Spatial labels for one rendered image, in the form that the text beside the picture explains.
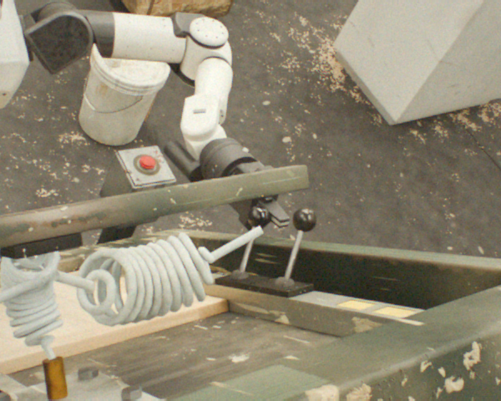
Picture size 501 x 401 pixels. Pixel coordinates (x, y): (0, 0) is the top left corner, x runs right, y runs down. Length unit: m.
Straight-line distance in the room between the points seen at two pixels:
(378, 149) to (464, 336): 3.25
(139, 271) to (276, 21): 3.74
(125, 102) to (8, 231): 2.58
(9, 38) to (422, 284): 0.85
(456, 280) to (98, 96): 2.12
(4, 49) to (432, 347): 1.07
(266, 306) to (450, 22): 2.70
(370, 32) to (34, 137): 1.75
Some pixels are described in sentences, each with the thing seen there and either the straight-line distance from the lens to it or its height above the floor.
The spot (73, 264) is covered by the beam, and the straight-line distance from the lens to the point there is 1.80.
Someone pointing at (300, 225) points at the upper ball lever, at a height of 1.51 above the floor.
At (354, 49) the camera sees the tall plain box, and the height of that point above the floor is 0.15.
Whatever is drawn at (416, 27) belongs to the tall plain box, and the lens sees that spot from 3.91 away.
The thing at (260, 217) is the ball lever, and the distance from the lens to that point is 1.31.
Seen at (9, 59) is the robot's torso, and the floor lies 1.32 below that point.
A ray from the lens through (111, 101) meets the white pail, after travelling 3.14.
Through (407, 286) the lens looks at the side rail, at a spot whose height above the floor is 1.45.
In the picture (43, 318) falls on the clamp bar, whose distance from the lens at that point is 0.65.
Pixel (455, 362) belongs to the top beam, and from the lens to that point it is 0.71.
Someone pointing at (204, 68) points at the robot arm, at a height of 1.37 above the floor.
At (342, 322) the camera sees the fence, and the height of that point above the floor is 1.55.
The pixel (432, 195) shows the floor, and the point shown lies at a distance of 3.92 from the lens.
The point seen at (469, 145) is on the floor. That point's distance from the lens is 4.35.
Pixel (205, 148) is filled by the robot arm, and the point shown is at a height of 1.38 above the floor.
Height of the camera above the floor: 2.36
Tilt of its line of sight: 44 degrees down
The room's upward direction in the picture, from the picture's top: 31 degrees clockwise
